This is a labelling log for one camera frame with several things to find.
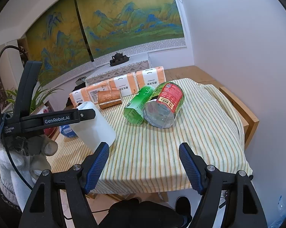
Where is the white plastic cup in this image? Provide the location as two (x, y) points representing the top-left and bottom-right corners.
(69, 101), (116, 153)

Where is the left hand white glove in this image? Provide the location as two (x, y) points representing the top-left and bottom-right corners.
(0, 135), (58, 211)

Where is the white red ceramic flowerpot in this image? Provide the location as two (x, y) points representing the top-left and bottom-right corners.
(30, 103), (57, 137)

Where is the green spider plant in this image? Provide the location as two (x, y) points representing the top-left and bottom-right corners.
(6, 85), (62, 114)

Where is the blue orange snack can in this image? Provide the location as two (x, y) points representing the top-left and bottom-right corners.
(59, 125), (77, 138)

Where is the leftmost orange tissue pack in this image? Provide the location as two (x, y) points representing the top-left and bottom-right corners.
(69, 88), (90, 108)

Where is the orange tissue pack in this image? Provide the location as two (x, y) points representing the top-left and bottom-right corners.
(86, 80), (110, 104)
(136, 66), (166, 89)
(109, 72), (139, 97)
(69, 88), (90, 108)

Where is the striped yellow tablecloth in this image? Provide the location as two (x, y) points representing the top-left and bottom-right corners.
(46, 77), (254, 195)

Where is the clear bottle red green label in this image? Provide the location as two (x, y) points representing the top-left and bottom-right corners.
(143, 81), (185, 129)

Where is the green plastic bottle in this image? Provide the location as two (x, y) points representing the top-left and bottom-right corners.
(123, 85), (155, 125)

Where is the black teapot set tray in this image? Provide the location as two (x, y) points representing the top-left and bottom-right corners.
(110, 52), (130, 67)

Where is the white lace covered table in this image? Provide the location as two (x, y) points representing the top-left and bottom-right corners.
(85, 60), (151, 86)

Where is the green mountain landscape mural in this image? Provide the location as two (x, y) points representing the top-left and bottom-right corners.
(26, 0), (186, 85)

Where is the rightmost orange tissue pack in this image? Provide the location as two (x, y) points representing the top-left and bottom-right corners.
(136, 66), (166, 89)

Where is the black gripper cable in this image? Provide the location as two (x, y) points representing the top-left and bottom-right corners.
(0, 45), (34, 192)

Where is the wooden table frame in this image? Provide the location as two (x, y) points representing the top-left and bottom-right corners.
(165, 65), (259, 149)

